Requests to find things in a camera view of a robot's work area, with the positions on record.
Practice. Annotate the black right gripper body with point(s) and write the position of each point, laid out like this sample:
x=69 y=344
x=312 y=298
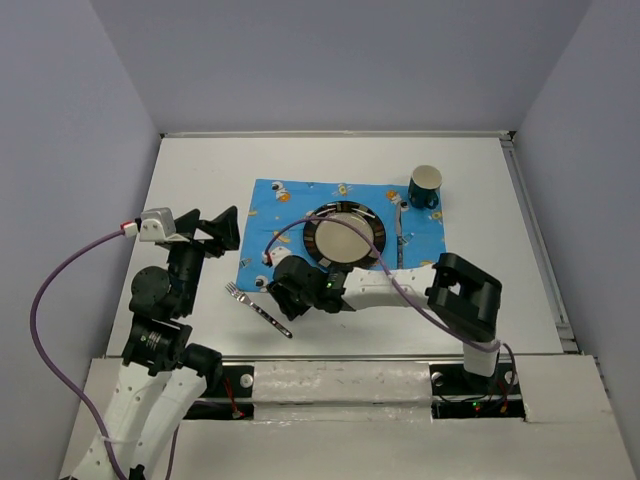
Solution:
x=291 y=303

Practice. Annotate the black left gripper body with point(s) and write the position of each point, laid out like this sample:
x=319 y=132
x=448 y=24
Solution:
x=187 y=258

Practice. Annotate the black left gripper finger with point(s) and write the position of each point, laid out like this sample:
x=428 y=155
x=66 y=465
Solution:
x=222 y=232
x=186 y=225

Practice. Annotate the blue space-print cloth placemat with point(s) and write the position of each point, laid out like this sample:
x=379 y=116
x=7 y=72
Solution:
x=280 y=208

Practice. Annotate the black rimmed dinner plate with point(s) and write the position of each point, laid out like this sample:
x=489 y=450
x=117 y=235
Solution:
x=343 y=239

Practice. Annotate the steel fork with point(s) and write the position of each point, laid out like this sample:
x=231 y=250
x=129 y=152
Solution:
x=243 y=298

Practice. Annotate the steel knife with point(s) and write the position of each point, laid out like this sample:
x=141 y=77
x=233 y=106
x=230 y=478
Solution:
x=399 y=236

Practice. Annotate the teal mug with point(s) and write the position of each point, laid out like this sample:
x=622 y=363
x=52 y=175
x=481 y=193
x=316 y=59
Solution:
x=423 y=190

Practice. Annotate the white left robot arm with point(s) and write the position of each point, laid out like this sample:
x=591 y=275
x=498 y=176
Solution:
x=162 y=373

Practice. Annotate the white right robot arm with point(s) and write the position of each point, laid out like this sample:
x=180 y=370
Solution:
x=456 y=296

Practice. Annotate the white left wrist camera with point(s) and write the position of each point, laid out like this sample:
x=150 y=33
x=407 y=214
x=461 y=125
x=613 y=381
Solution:
x=154 y=225

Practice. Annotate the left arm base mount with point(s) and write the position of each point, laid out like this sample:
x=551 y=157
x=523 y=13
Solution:
x=230 y=399

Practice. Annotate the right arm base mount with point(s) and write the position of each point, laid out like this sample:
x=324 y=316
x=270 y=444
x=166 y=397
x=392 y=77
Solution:
x=460 y=395

